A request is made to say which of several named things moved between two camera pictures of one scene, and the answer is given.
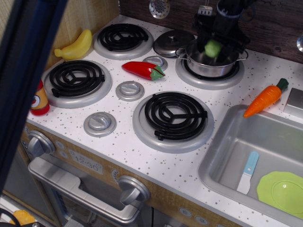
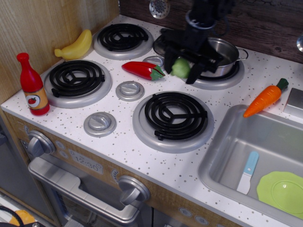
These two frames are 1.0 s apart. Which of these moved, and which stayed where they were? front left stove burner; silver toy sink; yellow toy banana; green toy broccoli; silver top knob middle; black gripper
Moved: green toy broccoli; black gripper
Stayed: silver toy sink; silver top knob middle; yellow toy banana; front left stove burner
